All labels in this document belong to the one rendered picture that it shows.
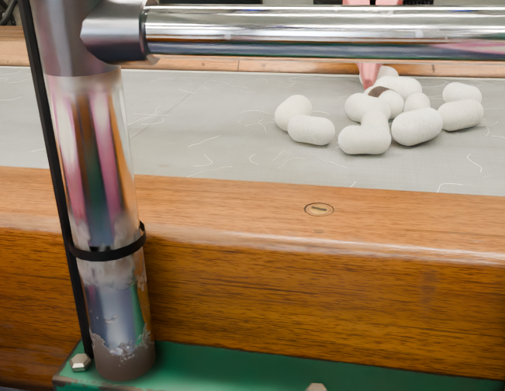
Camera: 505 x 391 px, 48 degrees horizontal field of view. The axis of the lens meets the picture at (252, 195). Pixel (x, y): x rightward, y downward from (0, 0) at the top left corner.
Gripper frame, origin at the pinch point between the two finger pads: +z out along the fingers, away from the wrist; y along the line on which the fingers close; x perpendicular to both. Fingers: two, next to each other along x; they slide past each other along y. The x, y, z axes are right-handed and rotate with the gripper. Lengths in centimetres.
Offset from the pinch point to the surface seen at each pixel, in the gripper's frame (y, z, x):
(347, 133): -1.2, 10.0, -7.7
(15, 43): -37.0, -8.4, 5.8
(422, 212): 2.1, 18.6, -16.0
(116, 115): -7.7, 19.1, -23.1
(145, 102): -17.8, 3.1, -0.4
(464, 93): 6.9, 2.2, -1.0
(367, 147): 0.0, 10.7, -7.2
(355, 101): -0.9, 5.1, -3.9
